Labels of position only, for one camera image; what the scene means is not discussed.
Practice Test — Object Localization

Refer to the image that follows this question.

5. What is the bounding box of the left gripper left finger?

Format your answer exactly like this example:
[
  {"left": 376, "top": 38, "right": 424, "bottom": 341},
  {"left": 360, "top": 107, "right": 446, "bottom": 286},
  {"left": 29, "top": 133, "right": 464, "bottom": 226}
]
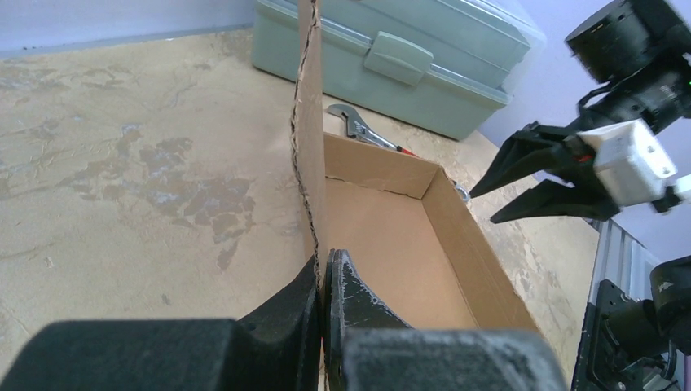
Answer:
[{"left": 1, "top": 261, "right": 320, "bottom": 390}]

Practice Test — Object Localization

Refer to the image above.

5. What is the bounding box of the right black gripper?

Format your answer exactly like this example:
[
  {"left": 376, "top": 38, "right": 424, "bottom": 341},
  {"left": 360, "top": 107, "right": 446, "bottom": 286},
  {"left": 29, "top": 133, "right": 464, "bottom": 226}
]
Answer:
[{"left": 469, "top": 121, "right": 621, "bottom": 224}]

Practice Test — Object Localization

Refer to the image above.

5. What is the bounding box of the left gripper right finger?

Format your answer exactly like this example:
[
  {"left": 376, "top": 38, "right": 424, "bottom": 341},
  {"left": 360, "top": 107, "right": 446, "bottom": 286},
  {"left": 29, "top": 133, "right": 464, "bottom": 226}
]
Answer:
[{"left": 323, "top": 249, "right": 567, "bottom": 390}]

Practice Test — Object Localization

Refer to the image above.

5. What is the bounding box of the brown cardboard box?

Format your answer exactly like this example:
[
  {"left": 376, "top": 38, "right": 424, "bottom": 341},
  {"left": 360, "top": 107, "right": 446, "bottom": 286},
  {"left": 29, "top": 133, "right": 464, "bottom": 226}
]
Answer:
[{"left": 289, "top": 1, "right": 538, "bottom": 332}]

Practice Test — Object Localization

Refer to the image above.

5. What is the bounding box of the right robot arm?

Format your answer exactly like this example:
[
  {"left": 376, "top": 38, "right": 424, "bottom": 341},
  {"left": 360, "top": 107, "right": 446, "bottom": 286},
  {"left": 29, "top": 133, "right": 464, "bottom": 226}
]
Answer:
[{"left": 469, "top": 1, "right": 690, "bottom": 224}]

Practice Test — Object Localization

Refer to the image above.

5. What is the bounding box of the translucent green plastic toolbox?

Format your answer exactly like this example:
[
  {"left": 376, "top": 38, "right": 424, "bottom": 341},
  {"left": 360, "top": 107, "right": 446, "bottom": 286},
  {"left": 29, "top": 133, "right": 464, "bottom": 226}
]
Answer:
[{"left": 250, "top": 0, "right": 548, "bottom": 142}]

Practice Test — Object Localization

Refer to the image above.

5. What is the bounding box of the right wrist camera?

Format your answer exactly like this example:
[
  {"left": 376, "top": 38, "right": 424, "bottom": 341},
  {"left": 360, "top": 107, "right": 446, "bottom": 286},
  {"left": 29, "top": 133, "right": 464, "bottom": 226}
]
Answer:
[{"left": 577, "top": 119, "right": 690, "bottom": 213}]

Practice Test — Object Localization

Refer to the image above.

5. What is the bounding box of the aluminium frame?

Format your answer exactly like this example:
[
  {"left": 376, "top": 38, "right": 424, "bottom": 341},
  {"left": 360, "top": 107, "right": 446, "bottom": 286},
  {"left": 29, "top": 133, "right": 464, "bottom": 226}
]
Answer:
[{"left": 588, "top": 220, "right": 660, "bottom": 304}]

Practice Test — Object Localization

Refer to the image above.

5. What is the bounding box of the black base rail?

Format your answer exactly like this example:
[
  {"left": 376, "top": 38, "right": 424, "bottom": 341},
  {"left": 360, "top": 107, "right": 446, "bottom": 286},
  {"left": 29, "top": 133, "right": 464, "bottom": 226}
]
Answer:
[{"left": 570, "top": 257, "right": 690, "bottom": 390}]

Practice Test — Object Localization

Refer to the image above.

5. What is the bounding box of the red handled adjustable wrench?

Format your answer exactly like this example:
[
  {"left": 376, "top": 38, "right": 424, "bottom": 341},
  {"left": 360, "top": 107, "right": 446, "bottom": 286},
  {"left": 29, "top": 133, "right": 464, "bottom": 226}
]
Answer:
[{"left": 324, "top": 103, "right": 447, "bottom": 200}]

